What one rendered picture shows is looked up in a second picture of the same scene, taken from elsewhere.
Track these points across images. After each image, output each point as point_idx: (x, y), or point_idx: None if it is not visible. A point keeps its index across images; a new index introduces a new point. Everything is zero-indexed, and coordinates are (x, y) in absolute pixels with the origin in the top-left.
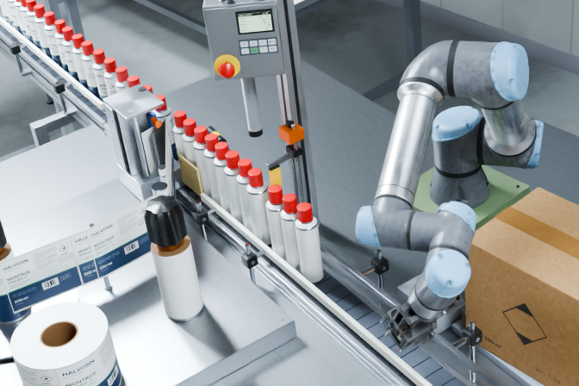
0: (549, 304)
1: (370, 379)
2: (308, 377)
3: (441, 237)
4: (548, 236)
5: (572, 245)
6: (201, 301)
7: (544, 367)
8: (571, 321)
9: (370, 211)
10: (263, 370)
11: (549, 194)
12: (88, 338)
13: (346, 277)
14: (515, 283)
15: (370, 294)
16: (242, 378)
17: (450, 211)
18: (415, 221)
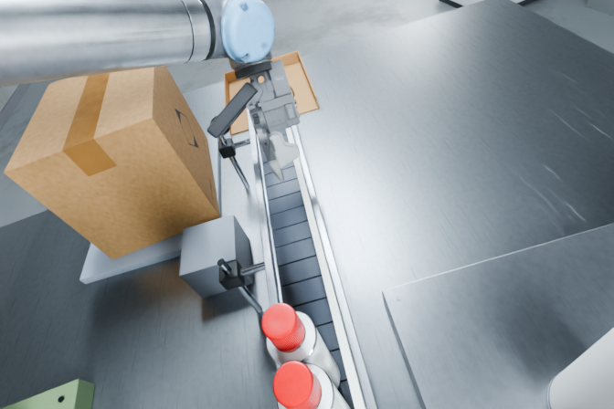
0: (166, 82)
1: (326, 212)
2: (388, 234)
3: None
4: (91, 104)
5: (92, 91)
6: (555, 384)
7: (202, 144)
8: (169, 77)
9: None
10: (441, 263)
11: (15, 156)
12: None
13: (266, 403)
14: (164, 98)
15: (259, 342)
16: (472, 258)
17: None
18: None
